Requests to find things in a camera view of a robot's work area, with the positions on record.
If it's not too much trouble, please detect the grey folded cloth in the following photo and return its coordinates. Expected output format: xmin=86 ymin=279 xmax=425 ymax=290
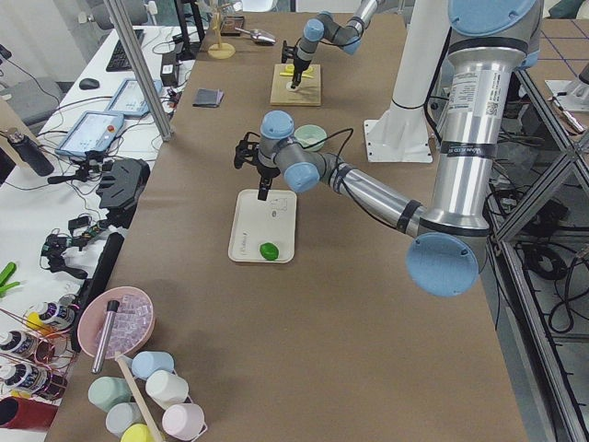
xmin=192 ymin=88 xmax=225 ymax=108

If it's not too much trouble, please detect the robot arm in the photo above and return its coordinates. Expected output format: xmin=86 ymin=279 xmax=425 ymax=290
xmin=282 ymin=0 xmax=384 ymax=90
xmin=253 ymin=1 xmax=543 ymax=297

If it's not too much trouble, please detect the near teach pendant tablet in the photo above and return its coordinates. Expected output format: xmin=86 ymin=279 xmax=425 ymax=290
xmin=55 ymin=111 xmax=124 ymax=158

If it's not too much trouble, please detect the far teach pendant tablet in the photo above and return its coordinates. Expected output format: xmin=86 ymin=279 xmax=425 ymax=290
xmin=105 ymin=78 xmax=149 ymax=118

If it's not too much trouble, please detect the green cup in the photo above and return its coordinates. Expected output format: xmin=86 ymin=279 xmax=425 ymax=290
xmin=87 ymin=377 xmax=132 ymax=413

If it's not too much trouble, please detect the metal tube in bowl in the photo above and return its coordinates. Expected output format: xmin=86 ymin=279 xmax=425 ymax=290
xmin=91 ymin=300 xmax=120 ymax=375

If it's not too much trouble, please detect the pink cup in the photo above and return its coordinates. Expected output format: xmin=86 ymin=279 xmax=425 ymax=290
xmin=162 ymin=403 xmax=207 ymax=441

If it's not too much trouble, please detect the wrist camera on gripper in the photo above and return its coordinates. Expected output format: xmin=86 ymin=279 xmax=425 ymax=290
xmin=234 ymin=132 xmax=259 ymax=169
xmin=281 ymin=41 xmax=297 ymax=64

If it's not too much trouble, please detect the green lime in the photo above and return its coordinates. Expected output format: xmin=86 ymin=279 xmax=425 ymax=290
xmin=259 ymin=242 xmax=280 ymax=262

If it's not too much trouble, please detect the aluminium frame post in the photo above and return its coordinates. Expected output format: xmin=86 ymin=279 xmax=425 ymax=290
xmin=104 ymin=0 xmax=172 ymax=142

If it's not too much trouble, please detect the blue cup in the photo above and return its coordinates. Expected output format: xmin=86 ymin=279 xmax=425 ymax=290
xmin=131 ymin=351 xmax=175 ymax=380

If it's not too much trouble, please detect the teach pendant tablet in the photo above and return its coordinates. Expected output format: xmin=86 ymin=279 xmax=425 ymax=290
xmin=55 ymin=111 xmax=124 ymax=158
xmin=105 ymin=78 xmax=149 ymax=118

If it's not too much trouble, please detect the white cup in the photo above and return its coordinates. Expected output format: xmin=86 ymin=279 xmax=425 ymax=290
xmin=145 ymin=370 xmax=189 ymax=410

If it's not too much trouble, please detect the mint green bowl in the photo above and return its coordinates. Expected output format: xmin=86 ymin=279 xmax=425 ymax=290
xmin=294 ymin=124 xmax=327 ymax=152

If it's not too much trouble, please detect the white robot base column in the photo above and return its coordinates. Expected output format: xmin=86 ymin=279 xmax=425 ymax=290
xmin=364 ymin=0 xmax=450 ymax=163

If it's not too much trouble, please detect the black keyboard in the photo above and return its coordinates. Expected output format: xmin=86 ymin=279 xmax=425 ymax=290
xmin=105 ymin=29 xmax=144 ymax=72

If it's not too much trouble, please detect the black water bottle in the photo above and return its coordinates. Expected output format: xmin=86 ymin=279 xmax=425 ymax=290
xmin=6 ymin=128 xmax=54 ymax=177

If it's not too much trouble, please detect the wooden mug tree stand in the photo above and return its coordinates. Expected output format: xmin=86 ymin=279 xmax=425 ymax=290
xmin=207 ymin=1 xmax=243 ymax=60

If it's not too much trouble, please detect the metal scoop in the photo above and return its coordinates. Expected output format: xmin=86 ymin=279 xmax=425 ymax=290
xmin=237 ymin=28 xmax=276 ymax=46

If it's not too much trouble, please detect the yellow plastic knife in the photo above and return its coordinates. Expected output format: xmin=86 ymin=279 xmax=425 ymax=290
xmin=279 ymin=71 xmax=314 ymax=78

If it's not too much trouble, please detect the bamboo cutting board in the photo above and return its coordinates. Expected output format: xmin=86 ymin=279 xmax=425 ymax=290
xmin=270 ymin=64 xmax=322 ymax=107

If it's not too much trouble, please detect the yellow cup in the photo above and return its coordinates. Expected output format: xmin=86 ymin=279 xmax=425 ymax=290
xmin=121 ymin=424 xmax=154 ymax=442

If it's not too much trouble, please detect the grey cup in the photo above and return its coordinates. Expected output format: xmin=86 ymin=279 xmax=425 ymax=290
xmin=105 ymin=402 xmax=144 ymax=437

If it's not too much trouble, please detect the black computer mouse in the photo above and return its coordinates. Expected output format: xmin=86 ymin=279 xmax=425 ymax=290
xmin=78 ymin=77 xmax=100 ymax=90

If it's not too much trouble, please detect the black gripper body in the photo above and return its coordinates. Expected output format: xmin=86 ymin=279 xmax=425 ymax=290
xmin=294 ymin=56 xmax=311 ymax=76
xmin=256 ymin=163 xmax=279 ymax=182

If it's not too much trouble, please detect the black plastic device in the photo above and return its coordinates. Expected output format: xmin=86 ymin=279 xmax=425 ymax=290
xmin=96 ymin=158 xmax=150 ymax=228

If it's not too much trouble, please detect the pink bowl with ice cubes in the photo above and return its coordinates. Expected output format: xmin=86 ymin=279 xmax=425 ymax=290
xmin=77 ymin=286 xmax=156 ymax=359

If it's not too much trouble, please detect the beige rabbit tray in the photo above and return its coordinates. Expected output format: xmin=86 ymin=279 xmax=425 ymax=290
xmin=228 ymin=189 xmax=297 ymax=263

